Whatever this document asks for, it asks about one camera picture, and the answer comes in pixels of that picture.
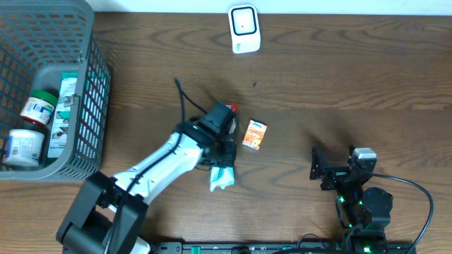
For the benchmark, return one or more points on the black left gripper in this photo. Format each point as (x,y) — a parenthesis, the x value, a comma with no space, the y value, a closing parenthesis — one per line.
(219,165)

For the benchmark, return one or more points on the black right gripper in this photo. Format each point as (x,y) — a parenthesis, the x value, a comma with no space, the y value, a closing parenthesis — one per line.
(337,173)

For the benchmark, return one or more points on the light green tissue packet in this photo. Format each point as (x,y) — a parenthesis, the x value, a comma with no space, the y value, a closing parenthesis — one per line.
(221,177)

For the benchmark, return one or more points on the orange snack packet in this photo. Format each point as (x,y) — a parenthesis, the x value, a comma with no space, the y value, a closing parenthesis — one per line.
(254,134)

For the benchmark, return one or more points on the red stick sachet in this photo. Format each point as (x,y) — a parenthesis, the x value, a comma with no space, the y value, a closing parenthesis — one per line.
(232,107)

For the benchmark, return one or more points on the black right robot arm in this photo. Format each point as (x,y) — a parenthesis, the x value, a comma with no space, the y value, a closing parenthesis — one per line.
(365,209)

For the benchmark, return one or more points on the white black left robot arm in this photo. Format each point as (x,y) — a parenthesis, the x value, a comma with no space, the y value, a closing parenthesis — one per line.
(108,212)

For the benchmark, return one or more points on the white barcode scanner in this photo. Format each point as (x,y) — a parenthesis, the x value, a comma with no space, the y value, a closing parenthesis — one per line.
(244,29)

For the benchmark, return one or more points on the tall green white packet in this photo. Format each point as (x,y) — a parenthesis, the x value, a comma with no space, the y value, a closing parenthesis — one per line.
(62,115)

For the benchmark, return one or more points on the green lid jar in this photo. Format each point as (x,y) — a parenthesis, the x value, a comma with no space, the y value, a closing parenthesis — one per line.
(39,107)

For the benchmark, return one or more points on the white tub container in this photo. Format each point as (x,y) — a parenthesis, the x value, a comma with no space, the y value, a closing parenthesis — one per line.
(24,148)

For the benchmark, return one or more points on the grey plastic mesh basket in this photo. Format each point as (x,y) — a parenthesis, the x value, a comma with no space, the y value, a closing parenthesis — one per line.
(39,41)

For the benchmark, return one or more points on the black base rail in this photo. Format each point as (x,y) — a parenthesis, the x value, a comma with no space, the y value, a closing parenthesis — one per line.
(265,248)

